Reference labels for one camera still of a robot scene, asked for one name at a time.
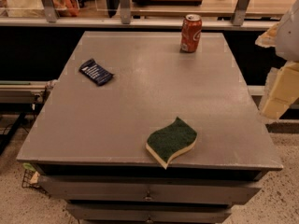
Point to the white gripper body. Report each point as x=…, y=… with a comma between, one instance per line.
x=289, y=36

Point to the green yellow leaf-shaped sponge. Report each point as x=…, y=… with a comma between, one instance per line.
x=171, y=141

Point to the lower grey drawer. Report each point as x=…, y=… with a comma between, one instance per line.
x=148, y=214

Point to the metal rail shelf frame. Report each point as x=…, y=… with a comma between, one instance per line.
x=253, y=15

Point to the black wire basket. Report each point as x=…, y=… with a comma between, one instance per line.
x=29, y=181

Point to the orange snack bag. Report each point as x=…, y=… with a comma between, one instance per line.
x=66, y=8

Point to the red coke can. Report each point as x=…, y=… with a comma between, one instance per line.
x=190, y=33

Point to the dark blue snack packet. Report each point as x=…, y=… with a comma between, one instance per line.
x=95, y=72

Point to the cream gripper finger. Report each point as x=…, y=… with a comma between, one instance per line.
x=281, y=90
x=268, y=38

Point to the grey drawer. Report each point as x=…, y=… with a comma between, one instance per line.
x=95, y=188
x=148, y=214

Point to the upper grey drawer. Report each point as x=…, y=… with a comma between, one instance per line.
x=95, y=188

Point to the grey drawer cabinet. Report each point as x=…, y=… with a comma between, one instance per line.
x=89, y=130

